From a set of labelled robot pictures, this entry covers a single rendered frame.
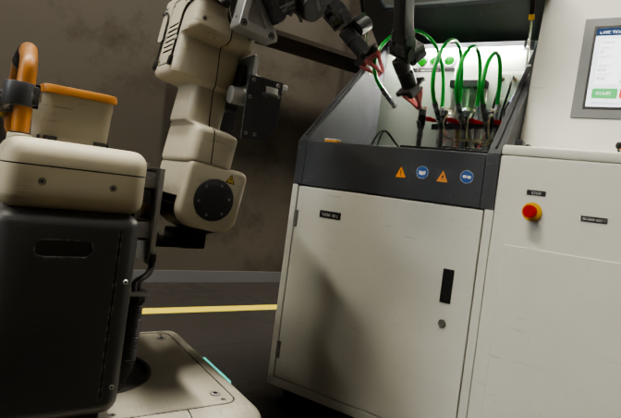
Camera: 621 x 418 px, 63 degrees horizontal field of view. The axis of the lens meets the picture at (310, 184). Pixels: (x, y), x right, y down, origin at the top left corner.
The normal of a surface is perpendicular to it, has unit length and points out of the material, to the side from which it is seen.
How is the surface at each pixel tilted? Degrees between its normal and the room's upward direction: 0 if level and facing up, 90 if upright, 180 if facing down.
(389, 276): 90
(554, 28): 76
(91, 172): 90
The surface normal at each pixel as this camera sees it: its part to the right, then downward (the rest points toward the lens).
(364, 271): -0.53, -0.07
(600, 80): -0.48, -0.30
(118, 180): 0.56, 0.07
